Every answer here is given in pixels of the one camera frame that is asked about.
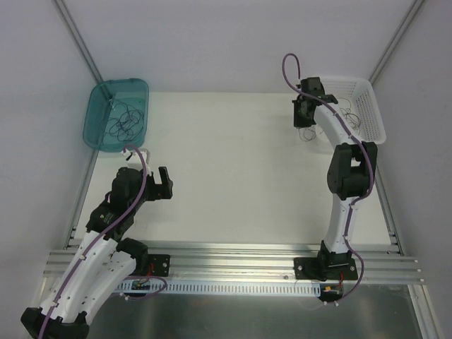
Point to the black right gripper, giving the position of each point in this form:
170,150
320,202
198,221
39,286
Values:
301,115

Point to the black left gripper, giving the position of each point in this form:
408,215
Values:
157,191

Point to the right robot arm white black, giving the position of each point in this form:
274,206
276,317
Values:
350,179

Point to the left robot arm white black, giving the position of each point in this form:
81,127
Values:
104,259

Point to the white perforated plastic basket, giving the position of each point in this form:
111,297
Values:
359,94

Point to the teal plastic bin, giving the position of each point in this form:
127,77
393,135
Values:
117,115

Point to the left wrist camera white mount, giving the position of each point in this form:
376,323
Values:
134,159

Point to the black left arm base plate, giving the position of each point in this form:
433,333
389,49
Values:
158,265

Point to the aluminium mounting rail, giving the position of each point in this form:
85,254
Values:
274,263

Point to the white slotted cable duct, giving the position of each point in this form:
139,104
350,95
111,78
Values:
187,287

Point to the right aluminium frame post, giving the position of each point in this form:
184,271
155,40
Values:
397,37

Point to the aluminium frame post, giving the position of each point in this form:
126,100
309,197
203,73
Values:
397,37
72,28

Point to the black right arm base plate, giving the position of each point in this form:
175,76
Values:
309,268

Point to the left aluminium frame post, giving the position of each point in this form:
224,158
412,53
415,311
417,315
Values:
72,28

